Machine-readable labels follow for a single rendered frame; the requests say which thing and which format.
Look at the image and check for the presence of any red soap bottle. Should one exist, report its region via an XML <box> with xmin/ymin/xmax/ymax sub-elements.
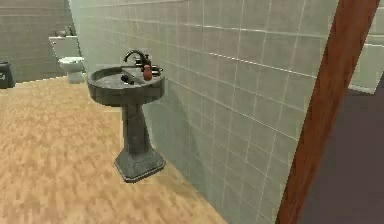
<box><xmin>142</xmin><ymin>64</ymin><xmax>154</xmax><ymax>82</ymax></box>

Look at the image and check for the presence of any black sink faucet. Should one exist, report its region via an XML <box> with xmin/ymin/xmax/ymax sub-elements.
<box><xmin>122</xmin><ymin>49</ymin><xmax>164</xmax><ymax>75</ymax></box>

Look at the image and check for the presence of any white toilet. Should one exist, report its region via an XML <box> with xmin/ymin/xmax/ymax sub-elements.
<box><xmin>48</xmin><ymin>34</ymin><xmax>86</xmax><ymax>85</ymax></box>

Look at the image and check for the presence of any grey object on toilet tank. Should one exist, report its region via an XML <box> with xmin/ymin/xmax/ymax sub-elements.
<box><xmin>55</xmin><ymin>25</ymin><xmax>77</xmax><ymax>38</ymax></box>

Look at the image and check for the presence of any black bin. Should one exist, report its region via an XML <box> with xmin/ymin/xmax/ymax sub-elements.
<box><xmin>0</xmin><ymin>61</ymin><xmax>16</xmax><ymax>90</ymax></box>

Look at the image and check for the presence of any dark grey pedestal sink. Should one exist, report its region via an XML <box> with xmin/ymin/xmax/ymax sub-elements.
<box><xmin>86</xmin><ymin>65</ymin><xmax>167</xmax><ymax>184</ymax></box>

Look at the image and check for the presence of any brown wooden door frame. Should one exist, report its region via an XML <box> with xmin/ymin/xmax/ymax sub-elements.
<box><xmin>275</xmin><ymin>0</ymin><xmax>381</xmax><ymax>224</ymax></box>

